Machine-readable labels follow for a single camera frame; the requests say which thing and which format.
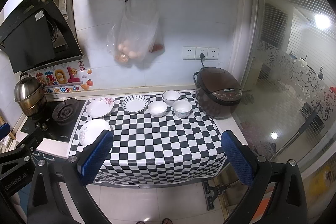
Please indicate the white plate pink flowers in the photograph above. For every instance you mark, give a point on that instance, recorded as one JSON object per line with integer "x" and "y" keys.
{"x": 100, "y": 107}

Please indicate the white wall socket strip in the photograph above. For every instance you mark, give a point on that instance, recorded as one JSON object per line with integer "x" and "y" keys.
{"x": 195, "y": 53}

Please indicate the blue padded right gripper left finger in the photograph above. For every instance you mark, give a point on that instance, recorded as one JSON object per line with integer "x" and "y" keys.
{"x": 81, "y": 170}

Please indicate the brown rice cooker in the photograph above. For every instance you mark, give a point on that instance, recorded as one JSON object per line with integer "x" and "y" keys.
{"x": 217, "y": 92}

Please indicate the clear plastic bag with eggs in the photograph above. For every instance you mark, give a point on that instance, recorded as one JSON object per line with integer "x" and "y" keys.
{"x": 129, "y": 40}

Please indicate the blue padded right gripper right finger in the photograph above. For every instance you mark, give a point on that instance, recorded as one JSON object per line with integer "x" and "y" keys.
{"x": 251, "y": 171}

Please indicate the black range hood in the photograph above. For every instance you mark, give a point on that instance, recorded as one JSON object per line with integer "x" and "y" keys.
{"x": 40, "y": 33}

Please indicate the black gas stove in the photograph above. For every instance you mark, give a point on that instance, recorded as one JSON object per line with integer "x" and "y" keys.
{"x": 56, "y": 119}

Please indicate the checkered black white tablecloth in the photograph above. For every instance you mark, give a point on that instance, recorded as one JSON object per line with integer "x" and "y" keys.
{"x": 166, "y": 150}

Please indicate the glass sliding door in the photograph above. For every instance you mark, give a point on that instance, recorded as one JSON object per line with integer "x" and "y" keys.
{"x": 288, "y": 105}

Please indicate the white plate grey floral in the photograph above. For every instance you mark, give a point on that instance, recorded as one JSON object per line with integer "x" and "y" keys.
{"x": 91, "y": 130}

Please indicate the plastic bag red contents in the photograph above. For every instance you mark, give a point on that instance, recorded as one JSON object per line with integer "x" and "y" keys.
{"x": 157, "y": 41}

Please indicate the plain white bowl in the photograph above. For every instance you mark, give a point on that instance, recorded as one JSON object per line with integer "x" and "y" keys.
{"x": 157, "y": 109}

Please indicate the white bowl blue pattern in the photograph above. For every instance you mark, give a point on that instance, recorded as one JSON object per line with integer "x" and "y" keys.
{"x": 182, "y": 108}

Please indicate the colourful wall sticker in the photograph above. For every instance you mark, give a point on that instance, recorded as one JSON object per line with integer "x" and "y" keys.
{"x": 69, "y": 77}

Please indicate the white plate blue stripes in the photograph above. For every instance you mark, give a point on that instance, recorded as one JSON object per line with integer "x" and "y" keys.
{"x": 135, "y": 104}

